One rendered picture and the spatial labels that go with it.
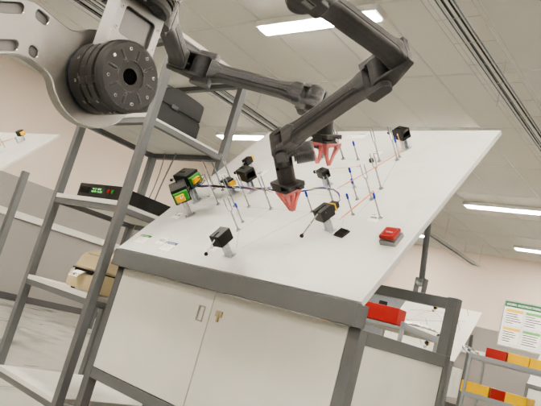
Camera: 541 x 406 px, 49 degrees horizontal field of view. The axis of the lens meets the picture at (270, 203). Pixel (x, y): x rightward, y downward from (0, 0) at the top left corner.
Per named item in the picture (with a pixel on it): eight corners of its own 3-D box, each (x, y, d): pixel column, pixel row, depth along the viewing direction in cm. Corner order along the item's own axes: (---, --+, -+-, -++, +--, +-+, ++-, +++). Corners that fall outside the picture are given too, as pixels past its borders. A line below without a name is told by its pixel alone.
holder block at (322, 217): (315, 220, 199) (311, 210, 198) (327, 212, 202) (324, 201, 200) (324, 223, 196) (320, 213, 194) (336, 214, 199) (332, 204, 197)
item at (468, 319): (438, 427, 781) (464, 303, 812) (361, 399, 858) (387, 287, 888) (458, 428, 835) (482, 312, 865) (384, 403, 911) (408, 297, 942)
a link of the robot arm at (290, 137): (374, 48, 153) (383, 82, 148) (389, 57, 157) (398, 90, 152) (264, 130, 180) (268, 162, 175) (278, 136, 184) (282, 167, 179)
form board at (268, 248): (119, 250, 243) (117, 247, 242) (270, 134, 304) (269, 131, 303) (363, 307, 164) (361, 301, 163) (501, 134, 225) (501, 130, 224)
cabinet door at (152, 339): (181, 408, 196) (215, 292, 204) (92, 366, 233) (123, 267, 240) (186, 409, 198) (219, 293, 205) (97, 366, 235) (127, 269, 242)
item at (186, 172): (183, 194, 268) (171, 166, 262) (209, 197, 256) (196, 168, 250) (173, 202, 264) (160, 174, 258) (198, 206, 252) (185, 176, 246)
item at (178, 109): (148, 116, 263) (161, 76, 266) (117, 117, 278) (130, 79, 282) (196, 142, 285) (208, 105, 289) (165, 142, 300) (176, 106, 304)
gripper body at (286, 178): (286, 180, 193) (282, 159, 191) (306, 186, 185) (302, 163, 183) (270, 188, 190) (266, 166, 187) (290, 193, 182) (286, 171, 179)
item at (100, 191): (118, 200, 253) (123, 186, 254) (75, 195, 277) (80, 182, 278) (175, 223, 276) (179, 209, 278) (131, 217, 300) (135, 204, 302)
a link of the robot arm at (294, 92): (186, 78, 189) (197, 47, 190) (191, 85, 195) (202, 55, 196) (315, 113, 180) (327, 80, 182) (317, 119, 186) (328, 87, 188)
